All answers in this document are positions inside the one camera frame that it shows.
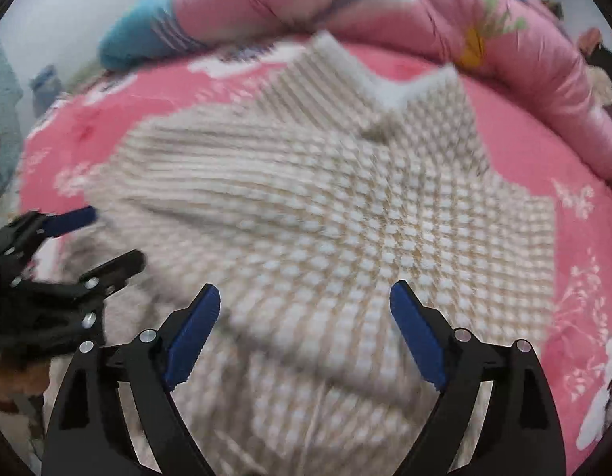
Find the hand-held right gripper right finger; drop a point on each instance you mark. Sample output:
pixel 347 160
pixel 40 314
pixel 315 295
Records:
pixel 417 337

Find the pink and blue quilt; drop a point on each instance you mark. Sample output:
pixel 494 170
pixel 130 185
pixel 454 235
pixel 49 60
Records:
pixel 286 0

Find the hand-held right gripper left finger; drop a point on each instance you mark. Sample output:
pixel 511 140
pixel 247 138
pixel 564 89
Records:
pixel 194 337

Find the blue patterned hanging cloth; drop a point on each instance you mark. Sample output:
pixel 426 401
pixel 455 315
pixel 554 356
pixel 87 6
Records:
pixel 3 109

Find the beige knit sweater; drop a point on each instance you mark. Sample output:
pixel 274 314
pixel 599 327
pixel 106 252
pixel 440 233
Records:
pixel 310 208

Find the person's left forearm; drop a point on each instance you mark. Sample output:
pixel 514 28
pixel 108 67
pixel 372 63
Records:
pixel 13 377

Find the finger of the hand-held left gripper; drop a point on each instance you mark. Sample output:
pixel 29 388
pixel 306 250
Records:
pixel 120 267
pixel 70 220

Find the pink floral blanket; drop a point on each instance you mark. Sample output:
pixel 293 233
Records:
pixel 534 168

